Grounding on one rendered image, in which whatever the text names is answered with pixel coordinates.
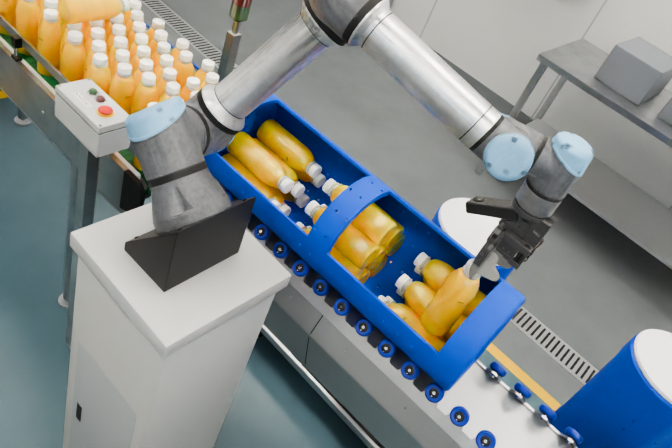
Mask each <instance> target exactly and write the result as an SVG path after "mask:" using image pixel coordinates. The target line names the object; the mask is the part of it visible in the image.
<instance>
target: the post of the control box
mask: <svg viewBox="0 0 672 448"><path fill-rule="evenodd" d="M99 160H100V157H98V158H96V157H95V156H94V155H93V154H92V153H91V152H90V151H89V150H88V149H87V148H86V147H85V146H84V145H83V144H82V143H81V142H80V154H79V167H78V181H77V195H76V208H75V222H74V231H76V230H78V229H81V228H84V227H86V226H89V225H92V224H93V220H94V210H95V200H96V190H97V180H98V170H99ZM77 268H78V255H77V254H76V252H75V251H74V250H73V249H72V263H71V277H70V290H69V304H68V318H67V331H66V342H65V343H66V344H67V345H68V347H69V348H70V349H71V340H72V328H73V316H74V304H75V292H76V280H77Z"/></svg>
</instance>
